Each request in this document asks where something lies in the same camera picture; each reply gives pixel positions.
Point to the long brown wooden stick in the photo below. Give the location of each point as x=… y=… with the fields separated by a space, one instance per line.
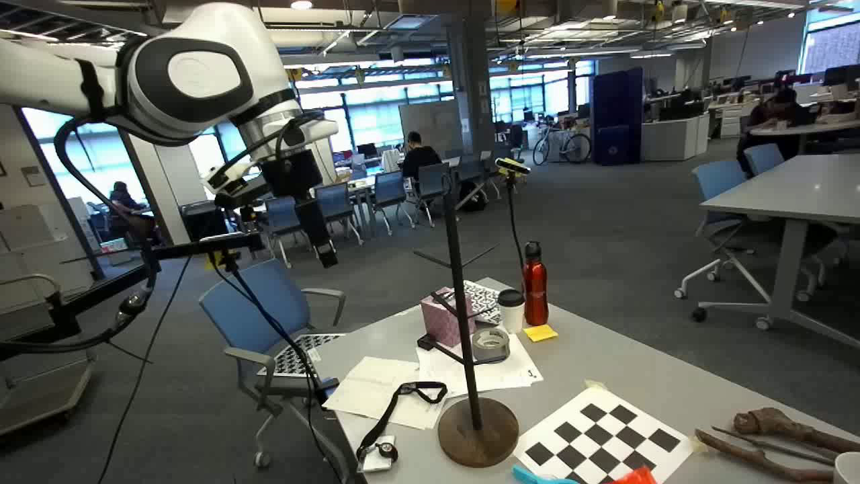
x=763 y=457

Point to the plain white cup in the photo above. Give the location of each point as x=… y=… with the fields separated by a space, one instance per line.
x=851 y=470

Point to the thin brown stick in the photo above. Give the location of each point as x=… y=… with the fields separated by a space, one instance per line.
x=776 y=445

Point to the large grey table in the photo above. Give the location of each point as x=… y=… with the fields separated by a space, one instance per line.
x=807 y=191

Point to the orange plastic bag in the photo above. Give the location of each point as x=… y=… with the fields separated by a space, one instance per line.
x=638 y=476

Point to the white partition board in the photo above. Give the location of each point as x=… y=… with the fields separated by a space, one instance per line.
x=431 y=129

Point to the white paper sheets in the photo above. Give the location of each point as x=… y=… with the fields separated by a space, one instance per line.
x=378 y=391

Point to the black camera on thin stand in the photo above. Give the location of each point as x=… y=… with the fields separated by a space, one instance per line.
x=513 y=169

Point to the yellow sticky note pad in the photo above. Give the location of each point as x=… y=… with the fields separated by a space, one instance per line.
x=541 y=333

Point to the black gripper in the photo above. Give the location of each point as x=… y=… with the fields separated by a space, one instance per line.
x=291 y=176

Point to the blue plastic clamp peg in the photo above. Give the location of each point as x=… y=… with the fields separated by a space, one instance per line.
x=540 y=476

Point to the parked bicycle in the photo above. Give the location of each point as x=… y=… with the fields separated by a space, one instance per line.
x=565 y=142

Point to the seated person by window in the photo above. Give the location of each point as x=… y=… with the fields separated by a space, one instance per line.
x=126 y=209

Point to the grey duct tape roll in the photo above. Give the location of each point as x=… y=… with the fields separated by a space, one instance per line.
x=491 y=344

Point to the grey keyboard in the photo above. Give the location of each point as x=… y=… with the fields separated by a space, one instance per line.
x=299 y=352

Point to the white low cabinet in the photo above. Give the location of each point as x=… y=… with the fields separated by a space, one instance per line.
x=673 y=138

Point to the black camera on boom arm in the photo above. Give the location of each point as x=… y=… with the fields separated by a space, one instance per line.
x=197 y=244

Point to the red water bottle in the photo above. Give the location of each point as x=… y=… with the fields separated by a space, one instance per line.
x=536 y=285

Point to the black white checkerboard sheet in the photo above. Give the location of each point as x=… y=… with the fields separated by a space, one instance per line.
x=601 y=439

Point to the seated person in dark clothes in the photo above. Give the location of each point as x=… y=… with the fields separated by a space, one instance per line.
x=776 y=111

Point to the marker tag printed sheet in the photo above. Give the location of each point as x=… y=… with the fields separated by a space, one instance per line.
x=481 y=297

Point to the pink tissue box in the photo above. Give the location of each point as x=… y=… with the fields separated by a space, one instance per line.
x=442 y=324

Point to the black stand with brown base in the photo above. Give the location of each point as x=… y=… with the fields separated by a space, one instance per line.
x=478 y=433

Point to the thick knobby wooden stick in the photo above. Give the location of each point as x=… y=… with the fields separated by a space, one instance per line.
x=782 y=422

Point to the blue office chair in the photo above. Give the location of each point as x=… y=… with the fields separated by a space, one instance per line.
x=337 y=204
x=247 y=305
x=284 y=219
x=722 y=191
x=391 y=189
x=764 y=157
x=431 y=177

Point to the seated person in black shirt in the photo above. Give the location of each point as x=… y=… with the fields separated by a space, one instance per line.
x=419 y=158

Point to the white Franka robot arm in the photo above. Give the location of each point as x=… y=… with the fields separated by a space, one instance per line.
x=56 y=71

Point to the dark blue cabinet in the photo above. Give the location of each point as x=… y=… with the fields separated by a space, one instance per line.
x=618 y=115

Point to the white cup with black lid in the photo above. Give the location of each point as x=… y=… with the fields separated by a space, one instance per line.
x=513 y=309

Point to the white equipment cart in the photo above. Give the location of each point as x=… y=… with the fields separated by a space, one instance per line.
x=36 y=270

